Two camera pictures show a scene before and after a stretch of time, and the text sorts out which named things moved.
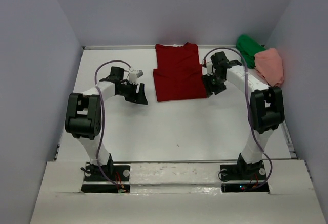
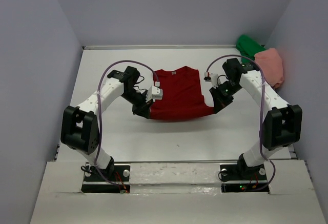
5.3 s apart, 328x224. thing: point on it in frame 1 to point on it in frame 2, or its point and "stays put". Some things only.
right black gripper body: (218, 83) to (224, 93)
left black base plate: (95, 181) stays put
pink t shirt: (268, 63) stays put
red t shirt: (179, 75) to (182, 95)
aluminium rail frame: (151, 47) stays put
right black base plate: (239, 178) stays put
